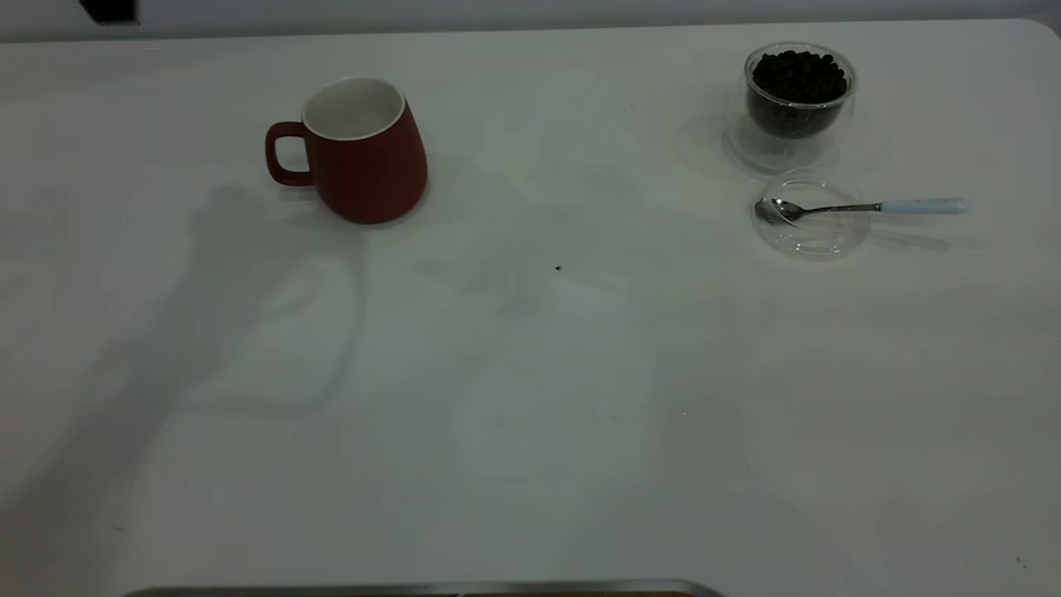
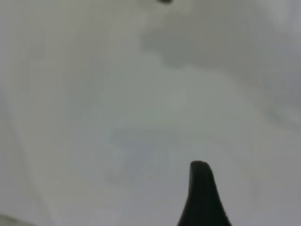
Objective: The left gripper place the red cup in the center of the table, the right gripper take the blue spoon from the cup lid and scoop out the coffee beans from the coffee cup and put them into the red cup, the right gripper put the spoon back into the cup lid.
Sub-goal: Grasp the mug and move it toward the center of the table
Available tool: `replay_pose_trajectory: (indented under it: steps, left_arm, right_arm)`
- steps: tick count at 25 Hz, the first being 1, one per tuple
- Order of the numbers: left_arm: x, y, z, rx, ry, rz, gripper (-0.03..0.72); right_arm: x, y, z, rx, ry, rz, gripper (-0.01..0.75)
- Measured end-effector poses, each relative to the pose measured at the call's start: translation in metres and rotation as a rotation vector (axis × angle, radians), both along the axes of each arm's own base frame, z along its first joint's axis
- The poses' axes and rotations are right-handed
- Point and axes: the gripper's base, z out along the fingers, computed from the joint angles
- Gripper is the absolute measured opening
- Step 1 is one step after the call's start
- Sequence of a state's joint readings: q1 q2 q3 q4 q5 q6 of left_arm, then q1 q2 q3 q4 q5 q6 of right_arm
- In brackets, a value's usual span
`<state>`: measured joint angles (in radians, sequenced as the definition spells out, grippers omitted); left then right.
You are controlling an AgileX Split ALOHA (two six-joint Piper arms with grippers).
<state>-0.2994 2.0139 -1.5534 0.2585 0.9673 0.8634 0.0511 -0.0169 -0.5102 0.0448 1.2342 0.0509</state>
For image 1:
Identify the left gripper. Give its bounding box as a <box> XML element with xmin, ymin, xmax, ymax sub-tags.
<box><xmin>79</xmin><ymin>0</ymin><xmax>138</xmax><ymax>26</ymax></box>

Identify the red ceramic mug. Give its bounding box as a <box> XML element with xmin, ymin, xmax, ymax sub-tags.
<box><xmin>265</xmin><ymin>76</ymin><xmax>429</xmax><ymax>225</ymax></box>

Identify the metal spoon light blue handle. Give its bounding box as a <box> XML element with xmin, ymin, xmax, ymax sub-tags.
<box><xmin>754</xmin><ymin>197</ymin><xmax>971</xmax><ymax>225</ymax></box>

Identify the coffee beans heap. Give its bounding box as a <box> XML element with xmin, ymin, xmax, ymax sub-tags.
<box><xmin>749</xmin><ymin>50</ymin><xmax>851</xmax><ymax>139</ymax></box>

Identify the clear glass lid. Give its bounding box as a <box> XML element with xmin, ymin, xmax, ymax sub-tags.
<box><xmin>751</xmin><ymin>170</ymin><xmax>873</xmax><ymax>260</ymax></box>

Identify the clear glass bowl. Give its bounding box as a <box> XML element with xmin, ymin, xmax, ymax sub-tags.
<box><xmin>742</xmin><ymin>41</ymin><xmax>859</xmax><ymax>163</ymax></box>

